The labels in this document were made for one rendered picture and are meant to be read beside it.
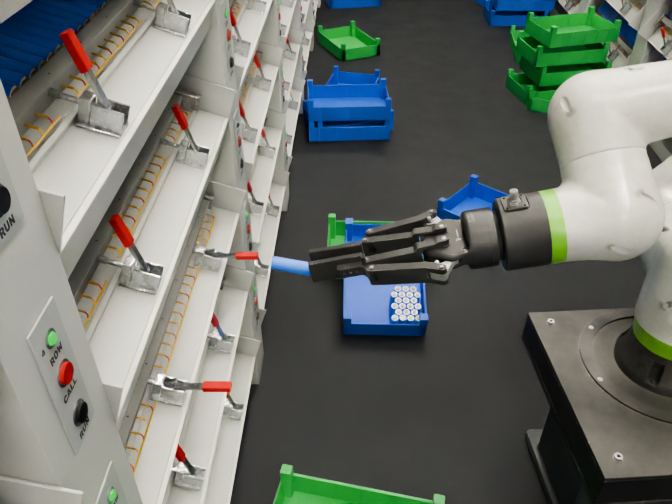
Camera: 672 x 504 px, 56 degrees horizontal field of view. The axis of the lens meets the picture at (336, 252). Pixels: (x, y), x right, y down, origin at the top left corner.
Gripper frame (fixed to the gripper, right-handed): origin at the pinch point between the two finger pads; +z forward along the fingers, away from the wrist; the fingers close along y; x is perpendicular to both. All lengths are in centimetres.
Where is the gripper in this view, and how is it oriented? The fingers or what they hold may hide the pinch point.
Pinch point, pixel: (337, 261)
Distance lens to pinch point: 82.5
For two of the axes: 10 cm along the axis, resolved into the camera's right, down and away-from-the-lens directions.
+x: 2.1, 7.7, 6.0
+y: -0.1, 6.1, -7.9
